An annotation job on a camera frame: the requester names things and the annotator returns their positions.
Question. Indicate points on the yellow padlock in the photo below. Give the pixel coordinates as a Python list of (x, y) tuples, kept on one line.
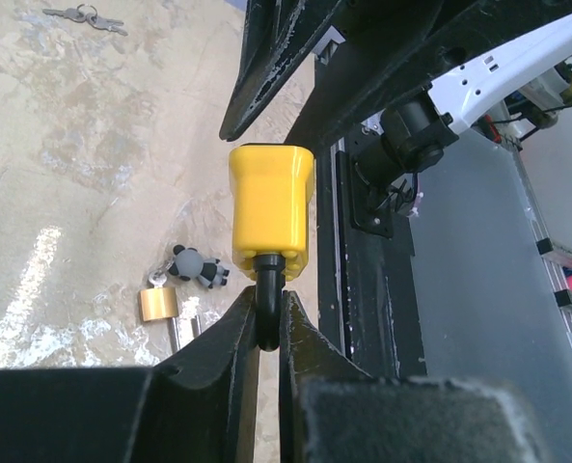
[(272, 186)]

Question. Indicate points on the small brass padlock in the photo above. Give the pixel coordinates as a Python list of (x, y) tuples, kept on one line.
[(158, 302)]

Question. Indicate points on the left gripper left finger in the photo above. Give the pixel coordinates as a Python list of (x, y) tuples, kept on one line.
[(196, 406)]

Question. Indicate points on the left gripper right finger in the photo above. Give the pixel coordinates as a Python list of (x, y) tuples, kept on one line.
[(333, 411)]

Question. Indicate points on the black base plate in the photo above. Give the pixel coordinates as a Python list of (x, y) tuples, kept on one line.
[(367, 303)]

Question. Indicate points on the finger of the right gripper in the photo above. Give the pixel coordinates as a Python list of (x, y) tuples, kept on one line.
[(277, 37), (392, 49)]

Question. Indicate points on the large padlock keys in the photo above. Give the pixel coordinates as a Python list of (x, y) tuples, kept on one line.
[(85, 13)]

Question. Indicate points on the panda keychain figure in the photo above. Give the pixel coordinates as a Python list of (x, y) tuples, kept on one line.
[(189, 264)]

